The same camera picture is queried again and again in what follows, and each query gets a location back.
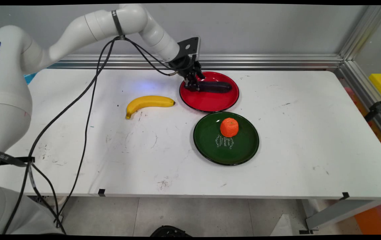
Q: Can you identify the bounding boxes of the long aluminium frame rail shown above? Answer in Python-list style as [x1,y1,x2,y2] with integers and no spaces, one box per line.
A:
[47,54,344,71]

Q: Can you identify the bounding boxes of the black velcro strap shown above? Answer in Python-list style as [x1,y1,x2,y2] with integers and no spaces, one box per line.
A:
[0,150,36,168]

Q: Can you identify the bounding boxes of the white table leg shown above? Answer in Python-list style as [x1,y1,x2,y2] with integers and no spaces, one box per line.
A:
[27,196,68,228]

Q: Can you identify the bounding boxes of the black round object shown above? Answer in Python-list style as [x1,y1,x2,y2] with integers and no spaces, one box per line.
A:
[150,225,193,237]

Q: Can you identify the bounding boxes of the yellow banana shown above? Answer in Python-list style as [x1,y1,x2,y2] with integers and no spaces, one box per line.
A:
[125,95,176,120]

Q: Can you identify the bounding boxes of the short aluminium frame rail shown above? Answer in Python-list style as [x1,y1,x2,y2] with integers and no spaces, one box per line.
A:
[335,60,381,149]

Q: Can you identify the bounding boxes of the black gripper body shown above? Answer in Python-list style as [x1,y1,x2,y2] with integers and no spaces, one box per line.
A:
[168,54,198,76]

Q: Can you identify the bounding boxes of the upright aluminium frame post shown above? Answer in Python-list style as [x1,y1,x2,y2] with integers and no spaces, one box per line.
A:
[339,5,381,62]

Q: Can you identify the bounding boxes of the purple eggplant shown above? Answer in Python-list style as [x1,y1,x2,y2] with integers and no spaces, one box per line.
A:
[196,81,233,94]

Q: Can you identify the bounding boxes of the grey table leg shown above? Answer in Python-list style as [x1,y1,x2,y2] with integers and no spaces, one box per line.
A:
[305,199,381,231]

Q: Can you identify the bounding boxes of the black clamp stand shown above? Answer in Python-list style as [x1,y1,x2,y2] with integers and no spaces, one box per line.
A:
[364,89,381,122]

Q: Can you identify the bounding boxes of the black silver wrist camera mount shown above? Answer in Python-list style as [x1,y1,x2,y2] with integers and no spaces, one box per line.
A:
[177,37,200,58]

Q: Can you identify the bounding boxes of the orange box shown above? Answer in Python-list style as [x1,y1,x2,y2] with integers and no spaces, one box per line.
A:
[354,200,381,235]

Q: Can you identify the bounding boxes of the orange tangerine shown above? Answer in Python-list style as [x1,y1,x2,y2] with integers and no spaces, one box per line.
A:
[220,117,239,137]

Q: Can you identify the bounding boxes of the green plate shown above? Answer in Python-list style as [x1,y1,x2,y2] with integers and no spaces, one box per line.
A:
[193,111,260,166]

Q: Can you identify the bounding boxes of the red plate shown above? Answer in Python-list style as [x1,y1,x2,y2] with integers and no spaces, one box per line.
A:
[179,71,240,113]

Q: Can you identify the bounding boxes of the black cable with grey plug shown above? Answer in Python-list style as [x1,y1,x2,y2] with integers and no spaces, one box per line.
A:
[122,36,181,77]

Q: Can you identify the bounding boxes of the long black cable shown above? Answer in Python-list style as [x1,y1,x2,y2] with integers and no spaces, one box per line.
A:
[2,38,116,235]
[54,37,120,228]

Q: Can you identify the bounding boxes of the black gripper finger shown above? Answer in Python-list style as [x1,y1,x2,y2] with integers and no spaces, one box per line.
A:
[193,61,206,80]
[184,68,200,92]

